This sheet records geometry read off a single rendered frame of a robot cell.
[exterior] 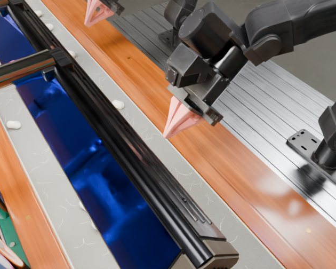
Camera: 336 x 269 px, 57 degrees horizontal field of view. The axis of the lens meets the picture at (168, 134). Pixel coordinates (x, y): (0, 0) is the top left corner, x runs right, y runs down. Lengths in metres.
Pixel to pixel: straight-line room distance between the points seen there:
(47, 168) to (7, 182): 0.08
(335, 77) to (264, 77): 1.32
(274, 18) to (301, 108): 0.48
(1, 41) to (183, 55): 0.25
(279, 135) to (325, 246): 0.34
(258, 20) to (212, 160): 0.29
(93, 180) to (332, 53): 2.38
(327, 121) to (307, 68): 1.60
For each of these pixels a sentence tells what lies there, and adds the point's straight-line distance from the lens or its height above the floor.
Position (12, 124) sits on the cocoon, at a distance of 0.82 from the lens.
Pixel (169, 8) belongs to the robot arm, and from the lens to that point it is 1.05.
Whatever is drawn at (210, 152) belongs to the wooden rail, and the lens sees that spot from 0.67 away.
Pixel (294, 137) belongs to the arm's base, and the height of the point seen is 0.68.
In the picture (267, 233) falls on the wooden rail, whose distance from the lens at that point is 0.61.
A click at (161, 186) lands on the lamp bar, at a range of 0.22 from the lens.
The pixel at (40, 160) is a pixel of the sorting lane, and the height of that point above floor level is 0.74.
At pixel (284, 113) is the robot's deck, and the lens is 0.93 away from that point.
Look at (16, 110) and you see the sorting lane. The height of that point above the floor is 0.74.
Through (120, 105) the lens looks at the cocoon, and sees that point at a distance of 0.79.
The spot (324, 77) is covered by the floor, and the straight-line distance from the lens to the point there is 2.30.
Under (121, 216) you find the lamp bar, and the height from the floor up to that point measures 1.08.
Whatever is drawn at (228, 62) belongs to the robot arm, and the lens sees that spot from 0.54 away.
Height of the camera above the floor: 1.30
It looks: 50 degrees down
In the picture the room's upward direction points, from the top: straight up
